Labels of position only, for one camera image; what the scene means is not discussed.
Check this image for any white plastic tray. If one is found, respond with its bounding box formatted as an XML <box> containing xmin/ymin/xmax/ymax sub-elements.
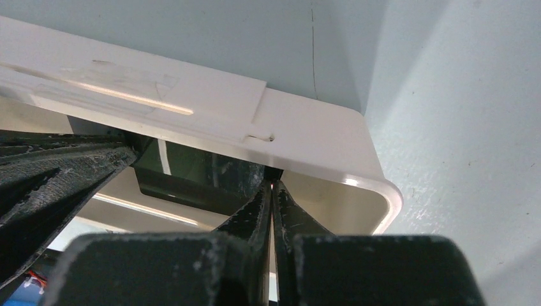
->
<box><xmin>1</xmin><ymin>17</ymin><xmax>404</xmax><ymax>234</ymax></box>

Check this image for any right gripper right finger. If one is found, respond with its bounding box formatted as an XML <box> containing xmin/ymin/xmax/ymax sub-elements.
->
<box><xmin>272</xmin><ymin>181</ymin><xmax>485</xmax><ymax>305</ymax></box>

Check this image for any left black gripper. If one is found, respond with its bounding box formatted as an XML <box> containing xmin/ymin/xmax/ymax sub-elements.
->
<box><xmin>1</xmin><ymin>130</ymin><xmax>138</xmax><ymax>287</ymax></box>

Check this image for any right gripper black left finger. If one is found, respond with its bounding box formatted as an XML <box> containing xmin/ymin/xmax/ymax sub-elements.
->
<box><xmin>42</xmin><ymin>180</ymin><xmax>272</xmax><ymax>305</ymax></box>

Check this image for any black credit card stack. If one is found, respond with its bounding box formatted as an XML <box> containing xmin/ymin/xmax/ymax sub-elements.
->
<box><xmin>133</xmin><ymin>140</ymin><xmax>283</xmax><ymax>215</ymax></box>

